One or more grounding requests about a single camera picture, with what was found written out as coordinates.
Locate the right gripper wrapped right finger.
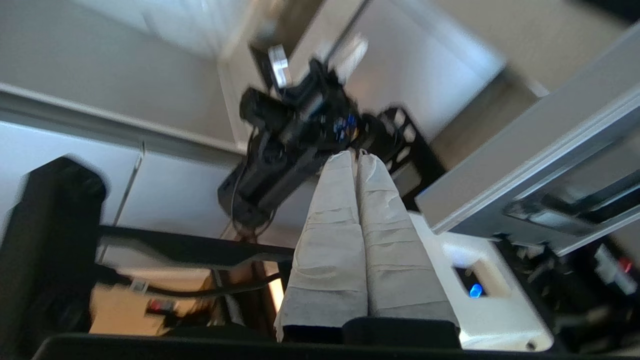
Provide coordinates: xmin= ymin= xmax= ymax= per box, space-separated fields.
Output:
xmin=357 ymin=149 xmax=461 ymax=328

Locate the right gripper wrapped left finger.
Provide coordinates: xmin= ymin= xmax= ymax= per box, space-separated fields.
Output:
xmin=274 ymin=150 xmax=369 ymax=342

